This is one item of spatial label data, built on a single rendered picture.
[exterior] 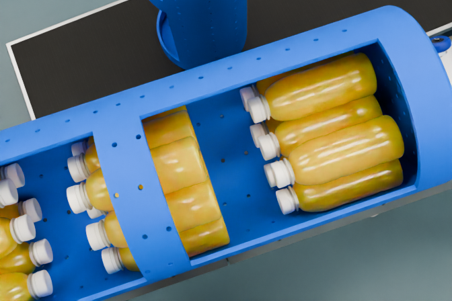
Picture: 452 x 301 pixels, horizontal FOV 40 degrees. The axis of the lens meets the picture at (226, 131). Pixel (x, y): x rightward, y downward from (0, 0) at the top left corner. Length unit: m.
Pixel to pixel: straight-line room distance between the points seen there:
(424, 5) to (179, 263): 1.49
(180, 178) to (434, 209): 1.37
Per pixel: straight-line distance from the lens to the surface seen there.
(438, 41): 1.17
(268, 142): 0.96
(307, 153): 0.90
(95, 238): 0.92
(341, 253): 2.03
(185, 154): 0.85
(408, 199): 1.20
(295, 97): 0.92
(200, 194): 0.89
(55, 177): 1.09
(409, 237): 2.08
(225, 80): 0.84
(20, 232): 1.00
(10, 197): 0.97
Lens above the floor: 2.01
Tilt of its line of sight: 75 degrees down
